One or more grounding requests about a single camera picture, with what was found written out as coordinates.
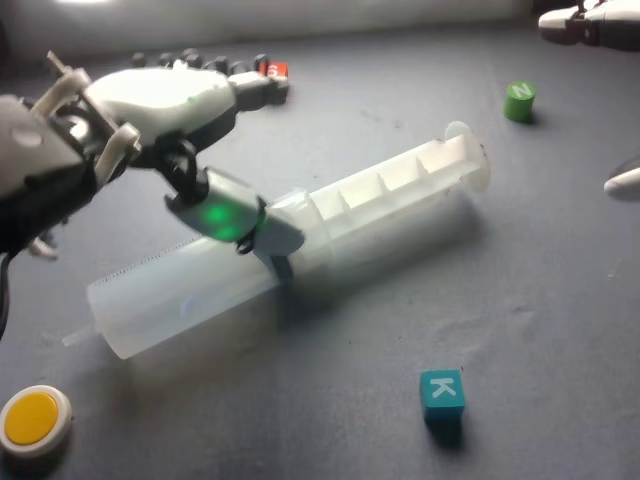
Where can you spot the green letter N cylinder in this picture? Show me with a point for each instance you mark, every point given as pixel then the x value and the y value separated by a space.
pixel 519 102

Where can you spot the white backdrop board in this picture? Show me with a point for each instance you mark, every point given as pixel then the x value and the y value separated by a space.
pixel 250 20

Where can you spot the large clear plastic syringe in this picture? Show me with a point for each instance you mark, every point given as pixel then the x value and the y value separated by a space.
pixel 360 230

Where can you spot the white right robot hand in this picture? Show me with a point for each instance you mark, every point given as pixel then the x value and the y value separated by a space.
pixel 600 25

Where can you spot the teal letter K block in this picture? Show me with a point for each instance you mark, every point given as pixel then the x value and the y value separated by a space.
pixel 442 395

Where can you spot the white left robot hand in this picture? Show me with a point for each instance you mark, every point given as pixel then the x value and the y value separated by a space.
pixel 160 97

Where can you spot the white button with yellow top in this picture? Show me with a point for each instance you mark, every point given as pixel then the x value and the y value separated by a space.
pixel 32 417

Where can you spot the grey table cloth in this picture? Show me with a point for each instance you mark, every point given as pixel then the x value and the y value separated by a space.
pixel 500 300

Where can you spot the orange number 9 block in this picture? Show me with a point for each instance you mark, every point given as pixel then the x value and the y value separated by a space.
pixel 277 70

